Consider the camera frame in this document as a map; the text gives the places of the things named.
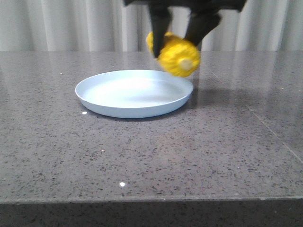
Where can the black gripper finger corn side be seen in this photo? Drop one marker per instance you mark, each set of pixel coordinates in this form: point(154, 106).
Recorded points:
point(160, 21)
point(200, 24)

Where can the black gripper body corn side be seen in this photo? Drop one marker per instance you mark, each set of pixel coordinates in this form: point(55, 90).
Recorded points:
point(197, 6)

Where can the yellow corn cob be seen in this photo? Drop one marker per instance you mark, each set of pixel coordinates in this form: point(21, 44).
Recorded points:
point(179, 57)

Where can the light blue round plate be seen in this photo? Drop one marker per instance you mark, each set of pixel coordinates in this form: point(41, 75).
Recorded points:
point(134, 93)

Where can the white pleated curtain right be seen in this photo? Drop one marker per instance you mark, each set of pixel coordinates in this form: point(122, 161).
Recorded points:
point(263, 25)

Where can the white pleated curtain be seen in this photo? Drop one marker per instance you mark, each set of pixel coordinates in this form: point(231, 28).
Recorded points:
point(73, 25)
point(263, 25)

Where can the white pleated curtain left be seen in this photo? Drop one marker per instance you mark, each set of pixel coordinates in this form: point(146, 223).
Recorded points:
point(73, 25)

